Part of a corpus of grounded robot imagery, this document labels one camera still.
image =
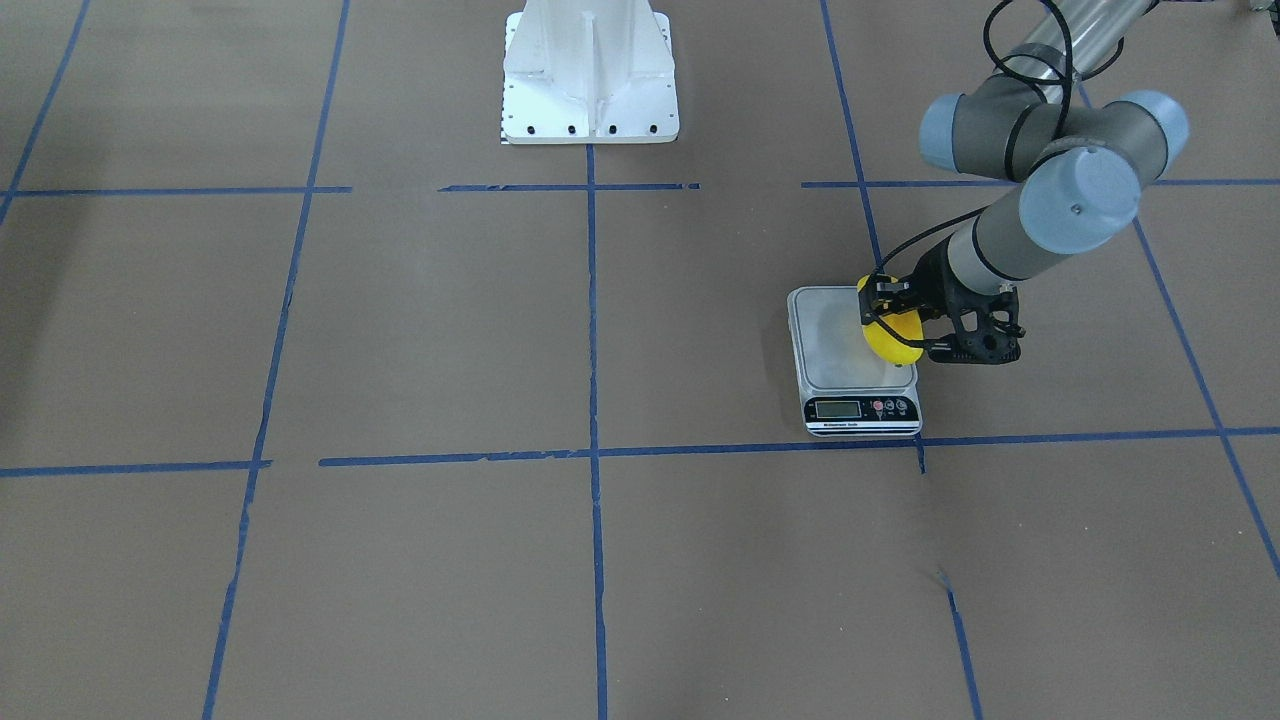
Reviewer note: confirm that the yellow mango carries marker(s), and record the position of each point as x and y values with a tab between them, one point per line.
897	358

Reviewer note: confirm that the silver digital kitchen scale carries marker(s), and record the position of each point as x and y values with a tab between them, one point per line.
845	388

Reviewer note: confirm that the brown paper table cover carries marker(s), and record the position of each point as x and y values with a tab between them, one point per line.
321	403

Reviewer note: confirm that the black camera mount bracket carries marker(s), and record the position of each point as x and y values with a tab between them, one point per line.
985	329

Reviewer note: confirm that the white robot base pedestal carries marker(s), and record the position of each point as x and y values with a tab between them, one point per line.
588	72

